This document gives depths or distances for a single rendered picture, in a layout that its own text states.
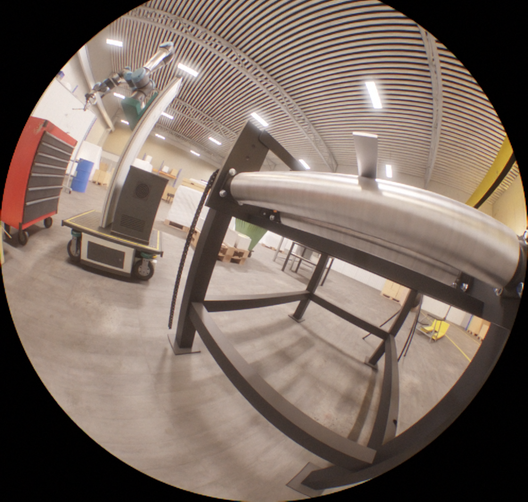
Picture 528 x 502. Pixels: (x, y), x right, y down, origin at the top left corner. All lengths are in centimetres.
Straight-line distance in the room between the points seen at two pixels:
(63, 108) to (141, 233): 375
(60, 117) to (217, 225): 427
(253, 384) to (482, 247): 57
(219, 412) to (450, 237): 86
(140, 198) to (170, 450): 137
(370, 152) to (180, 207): 403
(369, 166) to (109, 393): 103
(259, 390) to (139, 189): 127
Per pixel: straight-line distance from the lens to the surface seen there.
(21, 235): 183
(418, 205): 28
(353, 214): 29
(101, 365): 87
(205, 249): 62
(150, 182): 125
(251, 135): 73
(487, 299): 55
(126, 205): 128
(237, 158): 67
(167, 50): 170
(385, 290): 817
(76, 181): 546
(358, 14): 777
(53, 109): 433
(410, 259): 57
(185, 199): 409
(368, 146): 27
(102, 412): 79
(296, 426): 49
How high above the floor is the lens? 73
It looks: 3 degrees down
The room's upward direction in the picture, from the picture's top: 21 degrees clockwise
